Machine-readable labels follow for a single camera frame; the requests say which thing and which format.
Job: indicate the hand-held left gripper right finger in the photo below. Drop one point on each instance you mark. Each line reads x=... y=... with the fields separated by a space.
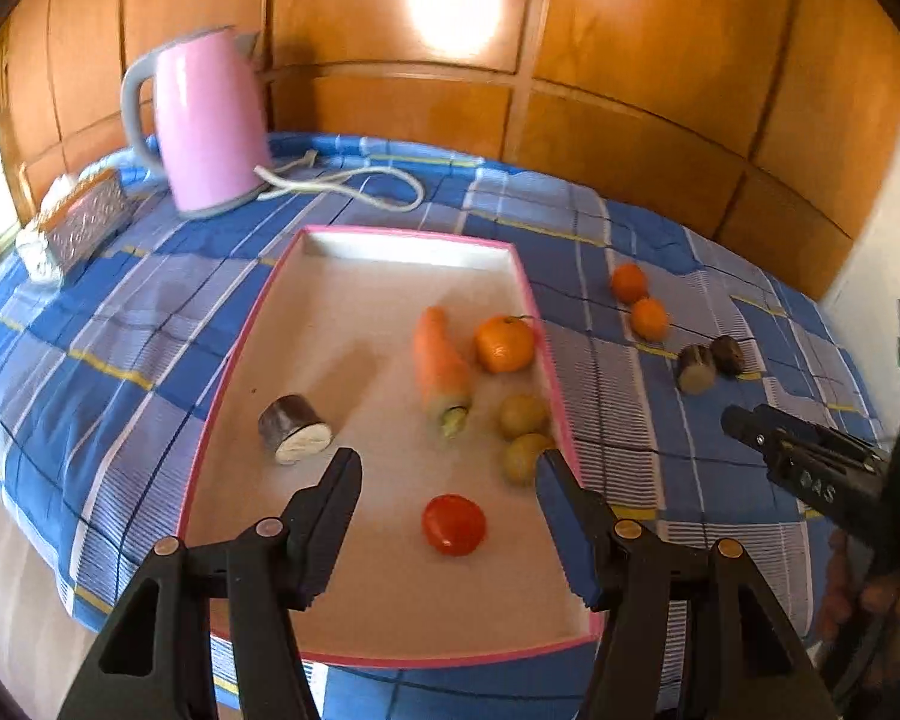
x=566 y=525

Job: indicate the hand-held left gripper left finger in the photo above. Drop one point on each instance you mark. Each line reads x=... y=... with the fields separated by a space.
x=330 y=510

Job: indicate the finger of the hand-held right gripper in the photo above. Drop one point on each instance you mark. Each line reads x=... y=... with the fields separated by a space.
x=825 y=435
x=746 y=431

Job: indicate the yellow-green round fruit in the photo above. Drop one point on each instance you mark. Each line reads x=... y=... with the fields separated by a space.
x=526 y=460
x=523 y=415

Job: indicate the pink-rimmed white tray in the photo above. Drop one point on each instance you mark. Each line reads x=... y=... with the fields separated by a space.
x=375 y=577

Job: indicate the dark purple eggplant piece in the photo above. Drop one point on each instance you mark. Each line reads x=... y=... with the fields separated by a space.
x=292 y=427
x=695 y=370

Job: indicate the red tomato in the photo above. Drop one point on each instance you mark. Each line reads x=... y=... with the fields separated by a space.
x=454 y=525

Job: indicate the orange carrot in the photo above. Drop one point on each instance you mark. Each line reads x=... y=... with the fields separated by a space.
x=439 y=360

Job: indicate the orange with stem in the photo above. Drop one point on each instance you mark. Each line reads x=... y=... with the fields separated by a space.
x=504 y=346

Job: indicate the person's right hand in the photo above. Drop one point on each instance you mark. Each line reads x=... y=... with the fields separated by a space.
x=832 y=600

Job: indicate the dark round fruit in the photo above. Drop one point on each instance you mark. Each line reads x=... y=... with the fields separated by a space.
x=729 y=355

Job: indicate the small orange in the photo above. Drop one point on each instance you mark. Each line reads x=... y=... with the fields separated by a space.
x=628 y=283
x=649 y=319

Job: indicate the blue plaid blanket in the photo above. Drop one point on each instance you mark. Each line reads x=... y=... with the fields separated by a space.
x=105 y=360

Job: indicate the wooden panelled wardrobe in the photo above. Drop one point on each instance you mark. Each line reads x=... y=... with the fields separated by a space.
x=645 y=90

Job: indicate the silver glitter tissue box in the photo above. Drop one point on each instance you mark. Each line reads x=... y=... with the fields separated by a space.
x=82 y=229

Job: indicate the pink electric kettle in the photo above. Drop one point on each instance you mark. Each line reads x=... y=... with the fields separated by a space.
x=206 y=127

